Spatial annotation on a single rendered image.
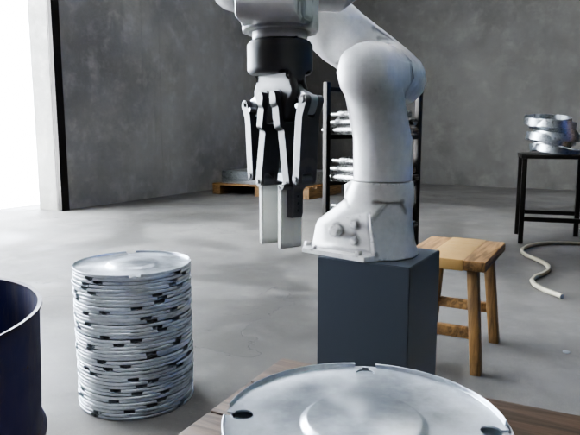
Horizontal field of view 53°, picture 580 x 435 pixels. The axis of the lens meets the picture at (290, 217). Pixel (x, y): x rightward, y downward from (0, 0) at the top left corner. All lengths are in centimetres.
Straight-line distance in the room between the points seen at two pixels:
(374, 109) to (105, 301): 77
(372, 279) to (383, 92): 33
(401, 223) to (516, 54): 673
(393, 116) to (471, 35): 685
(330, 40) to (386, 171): 26
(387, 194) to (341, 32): 31
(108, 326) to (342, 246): 62
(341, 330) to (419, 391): 42
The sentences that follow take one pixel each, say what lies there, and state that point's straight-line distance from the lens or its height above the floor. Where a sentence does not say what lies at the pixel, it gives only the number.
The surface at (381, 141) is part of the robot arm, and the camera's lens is 107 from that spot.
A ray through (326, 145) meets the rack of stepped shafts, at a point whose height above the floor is 61.
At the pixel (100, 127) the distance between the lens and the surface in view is 577.
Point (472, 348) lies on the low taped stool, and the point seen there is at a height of 8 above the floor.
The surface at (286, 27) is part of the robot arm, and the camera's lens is 67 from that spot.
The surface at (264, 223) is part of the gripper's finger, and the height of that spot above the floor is 57.
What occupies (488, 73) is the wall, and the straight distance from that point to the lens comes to 779.
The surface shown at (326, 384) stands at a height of 39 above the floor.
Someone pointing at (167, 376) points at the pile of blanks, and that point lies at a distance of 151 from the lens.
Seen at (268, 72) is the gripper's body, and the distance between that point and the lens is 67.
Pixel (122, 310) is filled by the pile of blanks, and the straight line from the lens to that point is 143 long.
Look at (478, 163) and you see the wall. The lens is 778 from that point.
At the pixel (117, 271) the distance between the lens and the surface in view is 148.
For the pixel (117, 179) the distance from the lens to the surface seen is 591.
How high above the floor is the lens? 68
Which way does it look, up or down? 8 degrees down
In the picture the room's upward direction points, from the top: straight up
